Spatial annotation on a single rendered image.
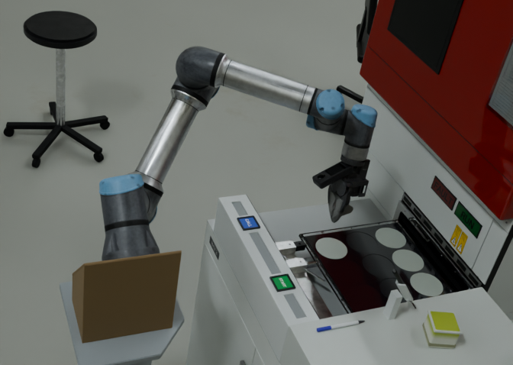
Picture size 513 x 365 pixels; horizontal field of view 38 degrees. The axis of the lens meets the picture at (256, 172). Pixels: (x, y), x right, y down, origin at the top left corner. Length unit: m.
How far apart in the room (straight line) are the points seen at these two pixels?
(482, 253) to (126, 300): 1.02
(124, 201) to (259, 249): 0.45
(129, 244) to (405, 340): 0.76
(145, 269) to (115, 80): 3.04
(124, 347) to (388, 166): 1.11
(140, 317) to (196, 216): 1.78
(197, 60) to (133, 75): 2.90
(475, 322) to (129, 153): 2.49
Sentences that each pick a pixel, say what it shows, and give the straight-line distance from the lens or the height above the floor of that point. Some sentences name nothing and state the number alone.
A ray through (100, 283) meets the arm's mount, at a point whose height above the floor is 1.03.
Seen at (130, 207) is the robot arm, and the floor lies 1.15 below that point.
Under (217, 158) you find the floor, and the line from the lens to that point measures 4.18.
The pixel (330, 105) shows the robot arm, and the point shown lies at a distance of 1.95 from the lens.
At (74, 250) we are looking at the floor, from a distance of 3.52.
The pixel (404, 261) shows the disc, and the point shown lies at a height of 0.90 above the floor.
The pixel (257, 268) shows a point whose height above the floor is 0.96.
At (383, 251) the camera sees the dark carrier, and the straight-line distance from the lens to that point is 2.35.
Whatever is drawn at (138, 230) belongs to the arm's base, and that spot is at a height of 1.11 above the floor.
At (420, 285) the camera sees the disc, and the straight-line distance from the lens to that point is 2.29.
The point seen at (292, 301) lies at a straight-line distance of 2.02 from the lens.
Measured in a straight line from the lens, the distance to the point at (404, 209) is 2.50.
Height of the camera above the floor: 2.36
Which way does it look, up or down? 35 degrees down
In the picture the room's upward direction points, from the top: 11 degrees clockwise
